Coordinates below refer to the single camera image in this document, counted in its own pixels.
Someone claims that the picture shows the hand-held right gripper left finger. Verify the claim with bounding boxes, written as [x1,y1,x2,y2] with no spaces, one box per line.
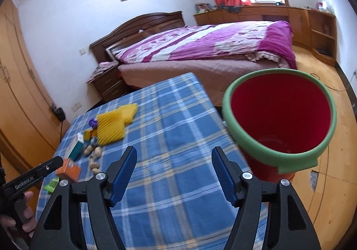
[29,145,138,250]

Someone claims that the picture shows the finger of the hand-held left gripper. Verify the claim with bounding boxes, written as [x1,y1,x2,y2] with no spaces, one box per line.
[1,156,63,199]

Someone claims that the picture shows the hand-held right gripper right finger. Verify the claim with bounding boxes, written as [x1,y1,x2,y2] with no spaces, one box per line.
[211,146,321,250]

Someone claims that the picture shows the green packet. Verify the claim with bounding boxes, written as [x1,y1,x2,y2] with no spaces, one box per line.
[45,177,60,193]

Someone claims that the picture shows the orange box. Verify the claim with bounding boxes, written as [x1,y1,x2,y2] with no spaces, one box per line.
[56,159,81,183]

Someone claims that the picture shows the teal and white box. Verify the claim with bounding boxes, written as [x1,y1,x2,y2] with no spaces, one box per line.
[68,132,85,161]

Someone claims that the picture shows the red bucket with green rim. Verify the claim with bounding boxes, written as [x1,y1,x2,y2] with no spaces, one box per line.
[222,69,338,184]

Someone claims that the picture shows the person's left hand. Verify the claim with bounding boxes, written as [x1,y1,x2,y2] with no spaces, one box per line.
[0,191,36,235]

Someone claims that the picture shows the blue plaid tablecloth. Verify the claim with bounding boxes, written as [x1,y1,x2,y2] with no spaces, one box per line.
[36,72,268,250]

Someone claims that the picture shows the black power adapter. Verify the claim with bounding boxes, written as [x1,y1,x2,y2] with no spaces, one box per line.
[52,104,66,121]

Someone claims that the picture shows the dark wooden nightstand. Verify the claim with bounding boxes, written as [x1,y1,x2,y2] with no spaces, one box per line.
[92,65,132,102]

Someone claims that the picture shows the pink patterned cloth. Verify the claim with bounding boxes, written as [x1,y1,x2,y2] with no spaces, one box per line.
[86,61,120,83]

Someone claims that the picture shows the bed with purple quilt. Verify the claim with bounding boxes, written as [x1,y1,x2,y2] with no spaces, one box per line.
[117,52,296,106]

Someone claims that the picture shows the purple floral quilt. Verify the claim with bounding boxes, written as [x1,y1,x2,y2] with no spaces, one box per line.
[105,20,297,70]

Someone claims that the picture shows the dark wooden headboard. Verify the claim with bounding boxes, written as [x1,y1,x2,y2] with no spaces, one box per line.
[89,11,186,62]

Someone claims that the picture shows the dark clothes pile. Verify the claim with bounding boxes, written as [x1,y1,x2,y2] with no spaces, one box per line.
[218,3,242,14]

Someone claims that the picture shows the long wooden sideboard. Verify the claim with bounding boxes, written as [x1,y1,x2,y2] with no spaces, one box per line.
[194,5,338,67]

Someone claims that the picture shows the pink and white sideboard items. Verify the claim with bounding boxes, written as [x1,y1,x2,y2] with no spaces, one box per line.
[316,2,335,14]

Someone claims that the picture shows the black power cable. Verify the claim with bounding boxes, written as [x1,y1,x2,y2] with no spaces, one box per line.
[57,119,66,145]

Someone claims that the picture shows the floor cable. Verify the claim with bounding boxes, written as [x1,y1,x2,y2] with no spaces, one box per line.
[309,73,350,92]

